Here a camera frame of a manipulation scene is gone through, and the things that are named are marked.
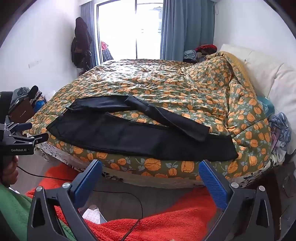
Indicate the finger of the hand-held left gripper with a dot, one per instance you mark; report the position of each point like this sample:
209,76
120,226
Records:
39,138
22,127

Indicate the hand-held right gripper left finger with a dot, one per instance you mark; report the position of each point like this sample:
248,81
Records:
86,183

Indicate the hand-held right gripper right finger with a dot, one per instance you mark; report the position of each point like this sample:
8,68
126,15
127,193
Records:
212,185

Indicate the black pants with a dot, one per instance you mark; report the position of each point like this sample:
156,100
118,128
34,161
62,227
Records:
115,136

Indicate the person's left forearm green sleeve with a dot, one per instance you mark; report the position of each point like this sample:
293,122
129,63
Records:
13,208

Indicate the person's left hand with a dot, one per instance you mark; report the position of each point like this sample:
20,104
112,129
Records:
10,169

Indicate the brown bedside cabinet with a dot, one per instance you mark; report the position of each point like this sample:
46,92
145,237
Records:
22,111

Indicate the colourful clothes heap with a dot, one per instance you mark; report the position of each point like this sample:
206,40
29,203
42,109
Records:
39,102

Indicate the patterned bed sheet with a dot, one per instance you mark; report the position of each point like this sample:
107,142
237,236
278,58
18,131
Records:
62,158

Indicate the grey jeans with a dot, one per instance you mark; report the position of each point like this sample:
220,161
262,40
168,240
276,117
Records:
19,95

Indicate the white paper packet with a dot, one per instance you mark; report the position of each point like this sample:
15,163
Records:
93,215

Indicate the black fuzzy item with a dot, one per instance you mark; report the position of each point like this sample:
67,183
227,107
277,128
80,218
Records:
33,90

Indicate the orange fleece cloth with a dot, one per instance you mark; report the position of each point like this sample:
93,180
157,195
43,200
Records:
166,222

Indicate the dark nightstand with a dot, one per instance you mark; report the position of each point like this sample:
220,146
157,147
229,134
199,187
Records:
286,185

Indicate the blue patterned cloth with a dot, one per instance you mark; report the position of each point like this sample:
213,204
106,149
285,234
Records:
279,129

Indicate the teal pillow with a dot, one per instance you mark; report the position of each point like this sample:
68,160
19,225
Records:
266,104

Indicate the hanging dark coats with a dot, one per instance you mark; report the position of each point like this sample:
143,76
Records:
81,44

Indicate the dark quilted jacket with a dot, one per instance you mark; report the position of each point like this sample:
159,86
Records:
108,55

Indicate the orange floral green quilt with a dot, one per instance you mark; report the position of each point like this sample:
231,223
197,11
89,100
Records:
161,88

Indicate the red cloth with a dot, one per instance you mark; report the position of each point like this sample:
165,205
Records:
104,45

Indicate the yellow blanket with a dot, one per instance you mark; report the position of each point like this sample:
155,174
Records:
240,69

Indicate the blue curtain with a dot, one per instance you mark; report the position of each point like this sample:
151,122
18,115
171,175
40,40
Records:
89,23
187,27

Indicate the blue patterned bundle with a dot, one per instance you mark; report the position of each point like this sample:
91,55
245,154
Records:
190,55

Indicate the red and black clothes pile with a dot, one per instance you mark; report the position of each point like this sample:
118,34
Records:
205,49

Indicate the glass sliding door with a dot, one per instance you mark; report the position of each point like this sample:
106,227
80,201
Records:
124,30

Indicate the white wall switch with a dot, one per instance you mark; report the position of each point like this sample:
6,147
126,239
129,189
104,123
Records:
34,63

